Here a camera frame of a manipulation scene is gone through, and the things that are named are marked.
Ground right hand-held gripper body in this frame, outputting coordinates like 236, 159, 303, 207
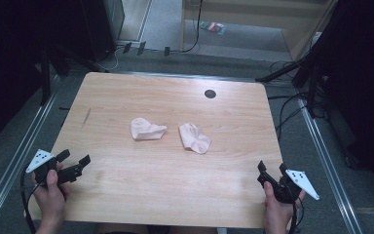
256, 169, 320, 205

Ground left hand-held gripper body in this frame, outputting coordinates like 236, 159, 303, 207
25, 148, 83, 187

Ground pink sock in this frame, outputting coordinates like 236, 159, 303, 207
178, 122, 212, 155
129, 117, 168, 141

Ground person's right hand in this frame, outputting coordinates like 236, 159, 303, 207
262, 180, 307, 228

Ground person's left hand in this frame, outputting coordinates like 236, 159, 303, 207
31, 163, 70, 224

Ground black metal stand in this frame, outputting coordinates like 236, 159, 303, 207
254, 53, 320, 119

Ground dark curtain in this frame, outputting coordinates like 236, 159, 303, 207
0, 0, 89, 154
306, 0, 374, 201

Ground dark cabinet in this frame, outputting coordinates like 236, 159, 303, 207
79, 0, 127, 63

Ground colourful packet on floor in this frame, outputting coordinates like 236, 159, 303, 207
200, 20, 227, 36

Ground light wooden shelf unit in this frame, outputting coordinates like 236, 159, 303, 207
179, 0, 339, 62

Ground metal floor rail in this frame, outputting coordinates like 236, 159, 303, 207
296, 97, 364, 234
0, 76, 62, 233

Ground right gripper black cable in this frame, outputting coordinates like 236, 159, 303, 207
286, 194, 306, 234

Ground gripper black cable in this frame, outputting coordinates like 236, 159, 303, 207
19, 165, 42, 234
286, 194, 306, 234

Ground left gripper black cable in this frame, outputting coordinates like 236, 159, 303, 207
19, 165, 42, 234

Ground black floor cable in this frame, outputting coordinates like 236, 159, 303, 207
267, 59, 329, 141

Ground white floor cable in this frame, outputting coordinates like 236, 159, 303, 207
105, 45, 126, 73

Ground thin black hanging cable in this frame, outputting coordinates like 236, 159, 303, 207
169, 0, 205, 54

